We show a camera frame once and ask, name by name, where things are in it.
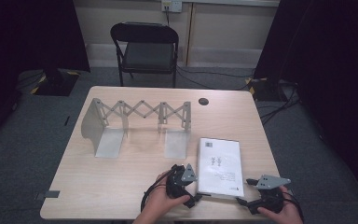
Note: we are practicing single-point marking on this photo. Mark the black stand base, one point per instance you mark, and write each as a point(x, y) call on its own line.
point(56, 82)
point(262, 90)

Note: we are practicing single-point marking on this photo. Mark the black folding chair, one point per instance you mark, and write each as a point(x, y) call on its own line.
point(147, 56)

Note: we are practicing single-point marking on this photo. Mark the person's left hand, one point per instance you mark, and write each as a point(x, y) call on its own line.
point(158, 202)

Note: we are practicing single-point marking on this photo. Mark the person's right hand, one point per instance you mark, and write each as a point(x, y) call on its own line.
point(287, 214)

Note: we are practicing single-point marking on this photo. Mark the dark curtain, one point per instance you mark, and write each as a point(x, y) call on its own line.
point(28, 37)
point(332, 77)

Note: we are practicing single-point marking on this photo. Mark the white wall socket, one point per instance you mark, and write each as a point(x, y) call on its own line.
point(172, 5)

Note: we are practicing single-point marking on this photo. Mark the expandable metal book rack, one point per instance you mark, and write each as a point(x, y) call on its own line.
point(110, 143)

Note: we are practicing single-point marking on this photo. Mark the white book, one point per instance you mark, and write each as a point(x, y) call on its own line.
point(220, 168)

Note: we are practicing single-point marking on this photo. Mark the black table grommet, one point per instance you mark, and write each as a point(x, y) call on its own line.
point(203, 101)

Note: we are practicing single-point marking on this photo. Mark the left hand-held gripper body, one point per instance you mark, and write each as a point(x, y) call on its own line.
point(175, 183)

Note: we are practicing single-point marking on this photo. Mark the grey tape strip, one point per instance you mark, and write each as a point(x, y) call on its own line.
point(51, 194)

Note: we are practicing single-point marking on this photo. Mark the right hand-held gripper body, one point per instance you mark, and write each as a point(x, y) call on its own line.
point(272, 197)

